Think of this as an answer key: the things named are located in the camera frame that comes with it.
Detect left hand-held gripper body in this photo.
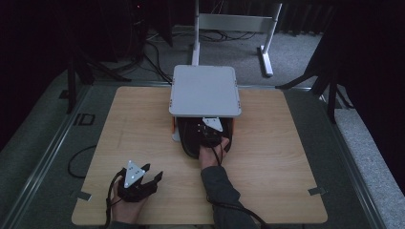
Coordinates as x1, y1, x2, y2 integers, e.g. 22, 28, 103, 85
117, 159, 160, 204

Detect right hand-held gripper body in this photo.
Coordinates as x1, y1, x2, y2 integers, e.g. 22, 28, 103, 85
193, 116, 229, 149

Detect grey two-tier shoe rack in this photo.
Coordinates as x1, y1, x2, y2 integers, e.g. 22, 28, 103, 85
168, 64, 243, 143

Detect person's right hand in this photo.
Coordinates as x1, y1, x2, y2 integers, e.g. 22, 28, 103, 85
198, 136, 231, 172

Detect person's left hand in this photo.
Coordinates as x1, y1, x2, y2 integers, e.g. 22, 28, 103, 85
109, 177, 149, 225

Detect grey tape piece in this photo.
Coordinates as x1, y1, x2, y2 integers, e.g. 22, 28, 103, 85
76, 190, 94, 202
308, 186, 328, 197

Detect black stand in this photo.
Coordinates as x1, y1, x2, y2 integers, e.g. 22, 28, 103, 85
64, 47, 132, 115
274, 31, 355, 125

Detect left hand-held gripper cable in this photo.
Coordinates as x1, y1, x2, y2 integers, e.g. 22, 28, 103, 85
102, 167, 127, 229

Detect black looped floor cable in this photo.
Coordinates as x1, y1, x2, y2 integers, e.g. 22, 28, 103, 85
67, 144, 97, 179

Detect black floor cables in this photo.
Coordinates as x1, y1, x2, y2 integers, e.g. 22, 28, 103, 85
142, 40, 175, 86

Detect cables under desk frame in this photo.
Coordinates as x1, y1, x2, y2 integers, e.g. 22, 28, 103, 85
197, 29, 260, 43

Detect white desk frame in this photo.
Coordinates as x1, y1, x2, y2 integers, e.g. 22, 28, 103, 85
190, 0, 284, 78

